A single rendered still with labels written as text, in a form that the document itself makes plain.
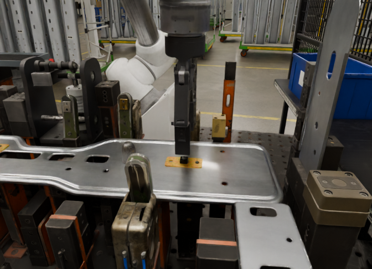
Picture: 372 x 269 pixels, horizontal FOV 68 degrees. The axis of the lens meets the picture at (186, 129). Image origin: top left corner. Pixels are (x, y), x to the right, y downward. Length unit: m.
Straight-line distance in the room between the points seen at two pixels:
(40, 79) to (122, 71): 0.55
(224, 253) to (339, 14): 0.44
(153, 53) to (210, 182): 0.86
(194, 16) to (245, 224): 0.35
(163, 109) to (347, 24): 0.86
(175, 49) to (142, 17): 0.72
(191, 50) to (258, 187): 0.29
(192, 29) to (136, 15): 0.73
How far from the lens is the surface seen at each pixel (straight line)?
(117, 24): 8.69
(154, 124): 1.26
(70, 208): 0.56
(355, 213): 0.53
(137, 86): 1.31
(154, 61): 1.34
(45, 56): 1.08
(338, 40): 0.55
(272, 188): 0.58
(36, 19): 5.45
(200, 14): 0.49
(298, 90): 1.01
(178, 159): 0.63
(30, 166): 0.70
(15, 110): 0.92
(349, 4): 0.54
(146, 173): 0.43
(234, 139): 1.39
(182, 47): 0.50
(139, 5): 1.18
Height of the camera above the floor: 1.34
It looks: 25 degrees down
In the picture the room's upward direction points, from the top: straight up
